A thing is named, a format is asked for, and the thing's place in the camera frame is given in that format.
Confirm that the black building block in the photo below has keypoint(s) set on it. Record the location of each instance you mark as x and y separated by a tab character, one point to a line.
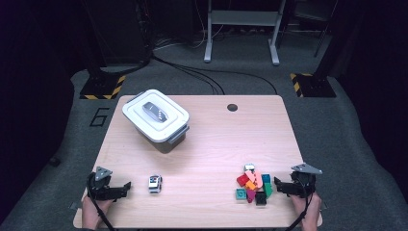
260	199

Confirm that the white metal stand frame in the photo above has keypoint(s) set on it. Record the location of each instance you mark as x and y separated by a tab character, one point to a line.
243	17

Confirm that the pink building block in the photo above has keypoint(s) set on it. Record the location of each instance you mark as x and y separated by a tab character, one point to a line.
256	178

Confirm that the transparent grey storage box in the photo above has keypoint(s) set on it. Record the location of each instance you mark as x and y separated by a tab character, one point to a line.
163	146

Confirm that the red building block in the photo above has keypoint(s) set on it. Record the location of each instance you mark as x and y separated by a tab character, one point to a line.
242	180

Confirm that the orange building block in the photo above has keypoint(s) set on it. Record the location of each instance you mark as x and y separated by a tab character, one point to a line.
250	185

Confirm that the magenta building block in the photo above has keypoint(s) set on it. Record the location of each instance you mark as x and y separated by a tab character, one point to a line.
250	195

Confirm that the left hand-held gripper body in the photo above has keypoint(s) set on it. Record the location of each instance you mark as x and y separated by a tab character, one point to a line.
102	189

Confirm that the blue building block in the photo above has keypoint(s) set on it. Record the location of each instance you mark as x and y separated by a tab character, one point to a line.
266	178

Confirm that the green building block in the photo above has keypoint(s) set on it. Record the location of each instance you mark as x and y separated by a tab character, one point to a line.
268	190

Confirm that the black yellow striped stand base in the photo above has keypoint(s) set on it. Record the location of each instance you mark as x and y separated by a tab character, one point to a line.
316	86
102	86

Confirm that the teal building block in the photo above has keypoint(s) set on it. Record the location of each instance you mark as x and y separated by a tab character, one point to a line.
241	193

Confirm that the black equipment cabinet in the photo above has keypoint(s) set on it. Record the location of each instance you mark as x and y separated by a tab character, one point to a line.
118	32

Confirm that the dark round table grommet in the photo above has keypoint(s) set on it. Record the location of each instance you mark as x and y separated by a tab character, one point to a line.
232	107

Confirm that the person's left hand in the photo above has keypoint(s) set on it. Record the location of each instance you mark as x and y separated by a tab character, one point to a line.
93	213

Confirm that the white toy car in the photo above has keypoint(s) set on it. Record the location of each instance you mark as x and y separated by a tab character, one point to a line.
155	184

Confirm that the person's right hand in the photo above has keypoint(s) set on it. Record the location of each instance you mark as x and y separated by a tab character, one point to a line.
310	211

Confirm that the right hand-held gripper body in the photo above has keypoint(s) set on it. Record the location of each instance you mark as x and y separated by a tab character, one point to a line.
303	186

